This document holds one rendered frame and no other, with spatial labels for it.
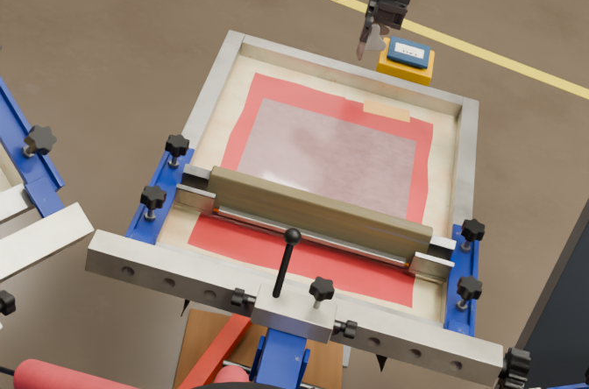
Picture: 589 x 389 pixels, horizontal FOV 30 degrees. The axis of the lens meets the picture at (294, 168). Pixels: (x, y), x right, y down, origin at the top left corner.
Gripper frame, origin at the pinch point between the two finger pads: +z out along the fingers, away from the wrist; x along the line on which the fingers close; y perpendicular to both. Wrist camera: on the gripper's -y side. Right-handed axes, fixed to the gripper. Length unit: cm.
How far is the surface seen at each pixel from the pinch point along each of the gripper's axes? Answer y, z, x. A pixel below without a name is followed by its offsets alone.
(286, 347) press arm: 0, 1, -94
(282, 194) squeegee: -7, -1, -60
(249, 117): -18.2, 9.3, -24.6
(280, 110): -12.5, 9.2, -18.9
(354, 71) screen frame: 0.5, 5.7, -0.7
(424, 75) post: 16.9, 9.6, 12.7
